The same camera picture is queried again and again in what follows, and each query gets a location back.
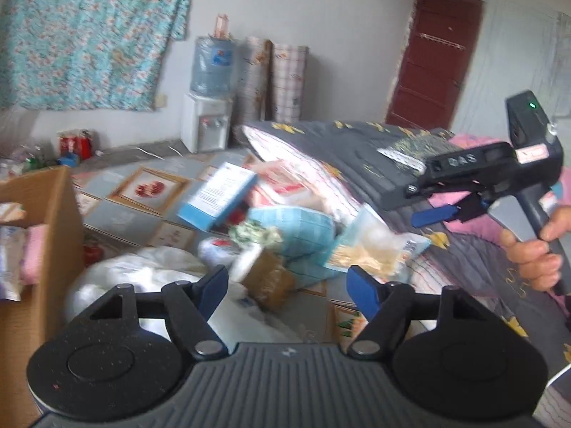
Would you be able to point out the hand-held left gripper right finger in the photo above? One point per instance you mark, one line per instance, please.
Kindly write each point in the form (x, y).
(363, 292)

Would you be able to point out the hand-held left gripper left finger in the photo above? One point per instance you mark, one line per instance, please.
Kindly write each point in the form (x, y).
(214, 292)

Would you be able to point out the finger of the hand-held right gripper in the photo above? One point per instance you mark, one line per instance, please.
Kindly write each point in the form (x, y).
(435, 216)

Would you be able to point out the white yogurt cup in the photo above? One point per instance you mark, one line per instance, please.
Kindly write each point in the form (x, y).
(214, 249)

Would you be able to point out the yellow snack packet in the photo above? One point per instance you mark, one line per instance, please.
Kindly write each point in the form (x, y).
(366, 249)

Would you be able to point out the gold tissue pack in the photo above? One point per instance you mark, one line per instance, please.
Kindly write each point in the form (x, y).
(270, 283)

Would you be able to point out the teal checked towel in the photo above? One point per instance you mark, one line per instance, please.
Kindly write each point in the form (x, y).
(299, 232)

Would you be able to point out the blue white carton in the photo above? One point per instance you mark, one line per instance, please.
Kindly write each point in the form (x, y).
(218, 196)

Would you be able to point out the brown cardboard box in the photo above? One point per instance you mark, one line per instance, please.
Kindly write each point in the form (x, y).
(67, 232)

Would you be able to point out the person's right hand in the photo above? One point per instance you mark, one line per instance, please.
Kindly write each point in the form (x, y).
(531, 263)

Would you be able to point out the white plastic shopping bag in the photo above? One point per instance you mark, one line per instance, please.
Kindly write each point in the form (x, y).
(156, 272)

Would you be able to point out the green lace cloth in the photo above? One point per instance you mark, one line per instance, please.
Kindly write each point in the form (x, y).
(406, 149)

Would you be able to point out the dark red door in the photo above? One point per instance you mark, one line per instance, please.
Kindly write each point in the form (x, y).
(432, 67)

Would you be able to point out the grey quilt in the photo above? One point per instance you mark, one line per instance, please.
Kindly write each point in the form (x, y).
(348, 151)

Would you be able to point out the white water dispenser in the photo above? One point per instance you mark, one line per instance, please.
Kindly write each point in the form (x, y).
(205, 125)

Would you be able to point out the checked rolled mat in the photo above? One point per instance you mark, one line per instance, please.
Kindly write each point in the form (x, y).
(290, 84)

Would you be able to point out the red cans pack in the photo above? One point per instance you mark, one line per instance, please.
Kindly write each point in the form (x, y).
(69, 145)

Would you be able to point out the floral rolled mat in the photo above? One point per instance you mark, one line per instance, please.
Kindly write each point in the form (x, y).
(254, 80)

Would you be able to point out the blue water jug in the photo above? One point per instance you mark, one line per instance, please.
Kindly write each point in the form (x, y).
(212, 67)

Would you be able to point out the clear plastic bag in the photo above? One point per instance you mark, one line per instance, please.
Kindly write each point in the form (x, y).
(26, 156)

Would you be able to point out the pink bottle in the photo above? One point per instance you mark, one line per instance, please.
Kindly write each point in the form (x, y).
(221, 26)

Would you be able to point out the wall socket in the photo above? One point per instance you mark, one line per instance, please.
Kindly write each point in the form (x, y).
(161, 101)

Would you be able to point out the teal floral wall cloth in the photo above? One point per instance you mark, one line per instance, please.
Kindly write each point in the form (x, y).
(89, 31)

